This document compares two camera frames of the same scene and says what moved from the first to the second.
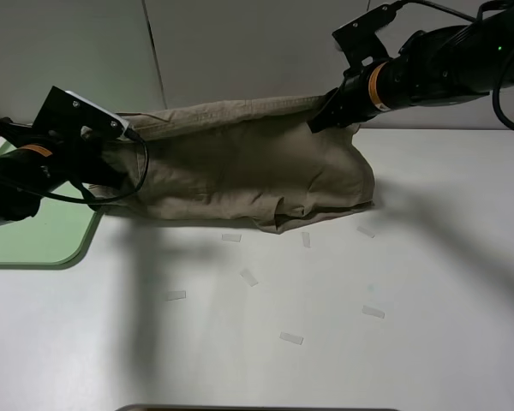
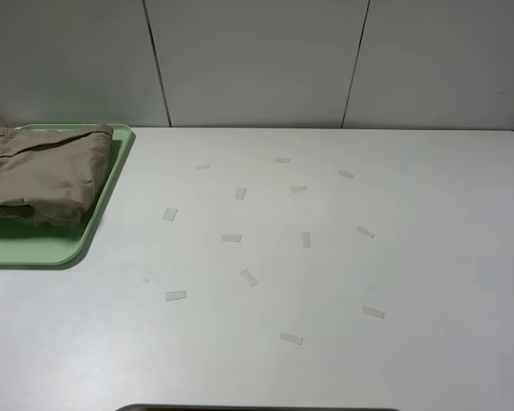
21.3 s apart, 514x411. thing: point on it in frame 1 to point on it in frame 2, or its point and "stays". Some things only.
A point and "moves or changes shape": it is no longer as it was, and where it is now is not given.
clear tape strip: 249,277 stays
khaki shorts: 258,163 moves or changes shape
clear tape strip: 306,239 stays
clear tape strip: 175,294 stays
